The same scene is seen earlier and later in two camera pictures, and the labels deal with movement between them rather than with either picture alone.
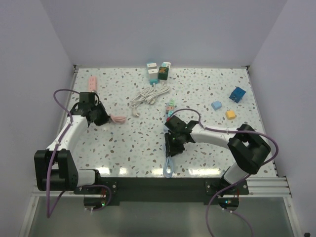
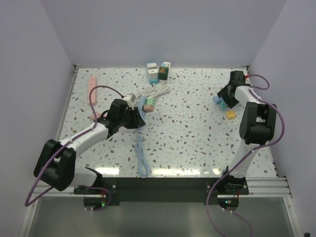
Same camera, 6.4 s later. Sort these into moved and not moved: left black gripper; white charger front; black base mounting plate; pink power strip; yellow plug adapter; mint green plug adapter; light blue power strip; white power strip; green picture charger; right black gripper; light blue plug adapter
Moved: right black gripper; mint green plug adapter; light blue plug adapter; left black gripper; light blue power strip
Not moved: green picture charger; pink power strip; yellow plug adapter; white power strip; white charger front; black base mounting plate
